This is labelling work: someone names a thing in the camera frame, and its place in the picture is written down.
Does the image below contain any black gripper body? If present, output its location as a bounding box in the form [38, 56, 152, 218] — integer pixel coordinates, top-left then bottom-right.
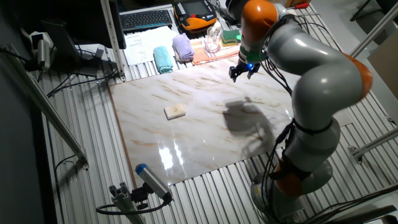
[235, 61, 261, 73]

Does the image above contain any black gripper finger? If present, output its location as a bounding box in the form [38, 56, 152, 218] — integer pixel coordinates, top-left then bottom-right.
[248, 63, 261, 79]
[229, 67, 243, 83]

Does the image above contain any white rectangular sponge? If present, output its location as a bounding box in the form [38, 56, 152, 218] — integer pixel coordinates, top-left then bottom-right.
[164, 103, 187, 121]

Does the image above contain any green yellow sponge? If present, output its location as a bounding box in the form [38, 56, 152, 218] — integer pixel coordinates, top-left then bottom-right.
[221, 29, 242, 47]

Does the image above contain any orange cloth mat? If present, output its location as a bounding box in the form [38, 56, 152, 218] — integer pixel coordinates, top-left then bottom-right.
[189, 39, 241, 65]

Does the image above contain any clear glass cup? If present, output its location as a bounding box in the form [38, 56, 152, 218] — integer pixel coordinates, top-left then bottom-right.
[204, 26, 223, 53]

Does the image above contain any purple folded cloth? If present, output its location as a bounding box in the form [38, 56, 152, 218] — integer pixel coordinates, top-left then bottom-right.
[172, 32, 195, 62]

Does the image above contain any black round spool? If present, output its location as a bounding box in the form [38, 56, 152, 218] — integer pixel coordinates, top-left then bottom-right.
[225, 0, 245, 22]

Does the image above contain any orange black teach pendant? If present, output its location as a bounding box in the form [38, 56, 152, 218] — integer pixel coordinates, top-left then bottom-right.
[173, 0, 218, 32]

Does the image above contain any teal rolled towel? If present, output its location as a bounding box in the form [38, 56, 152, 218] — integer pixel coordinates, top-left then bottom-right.
[152, 45, 174, 75]

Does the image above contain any white paper sheet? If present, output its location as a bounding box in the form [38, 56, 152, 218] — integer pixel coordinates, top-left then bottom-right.
[123, 26, 180, 66]

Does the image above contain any black computer keyboard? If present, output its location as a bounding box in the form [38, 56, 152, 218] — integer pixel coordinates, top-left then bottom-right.
[119, 9, 174, 32]

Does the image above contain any brown cardboard box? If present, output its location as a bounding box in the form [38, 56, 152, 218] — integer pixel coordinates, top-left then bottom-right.
[366, 37, 398, 100]

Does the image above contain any black office chair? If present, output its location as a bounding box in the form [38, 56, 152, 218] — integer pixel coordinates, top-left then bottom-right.
[349, 0, 398, 22]

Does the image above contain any short aluminium profile stub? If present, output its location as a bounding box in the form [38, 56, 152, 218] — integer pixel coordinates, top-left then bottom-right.
[108, 182, 147, 224]

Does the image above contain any grey monitor stand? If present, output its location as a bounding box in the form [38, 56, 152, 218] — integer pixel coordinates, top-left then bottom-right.
[41, 20, 105, 78]

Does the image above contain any black flat bar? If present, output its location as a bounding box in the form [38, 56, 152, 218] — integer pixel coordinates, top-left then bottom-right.
[323, 203, 398, 224]

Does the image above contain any long slanted aluminium beam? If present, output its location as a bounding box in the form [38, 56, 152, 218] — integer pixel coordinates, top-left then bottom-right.
[0, 43, 90, 170]

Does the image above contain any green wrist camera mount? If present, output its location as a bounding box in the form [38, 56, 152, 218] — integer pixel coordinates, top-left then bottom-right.
[247, 49, 267, 65]

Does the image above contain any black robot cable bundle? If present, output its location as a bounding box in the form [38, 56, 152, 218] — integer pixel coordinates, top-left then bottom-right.
[259, 14, 343, 223]

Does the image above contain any upright aluminium profile post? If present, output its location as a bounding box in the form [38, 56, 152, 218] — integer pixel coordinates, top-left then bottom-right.
[99, 0, 127, 82]

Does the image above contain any slanted aluminium frame beam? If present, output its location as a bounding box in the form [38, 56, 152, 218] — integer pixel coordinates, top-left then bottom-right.
[349, 1, 398, 58]

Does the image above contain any silver camera with blue cap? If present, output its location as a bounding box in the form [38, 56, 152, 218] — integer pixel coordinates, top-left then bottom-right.
[135, 163, 174, 202]

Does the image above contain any low aluminium frame beam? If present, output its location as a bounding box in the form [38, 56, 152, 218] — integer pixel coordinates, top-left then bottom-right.
[347, 127, 398, 165]

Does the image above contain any black camera clamp bracket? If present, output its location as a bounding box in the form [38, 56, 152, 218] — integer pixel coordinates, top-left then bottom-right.
[130, 183, 153, 211]

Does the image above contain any black camera cable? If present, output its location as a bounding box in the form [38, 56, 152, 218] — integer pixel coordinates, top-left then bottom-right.
[95, 192, 174, 216]

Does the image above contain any silver camera on white mount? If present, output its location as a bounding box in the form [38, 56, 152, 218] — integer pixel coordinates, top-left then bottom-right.
[29, 30, 53, 71]

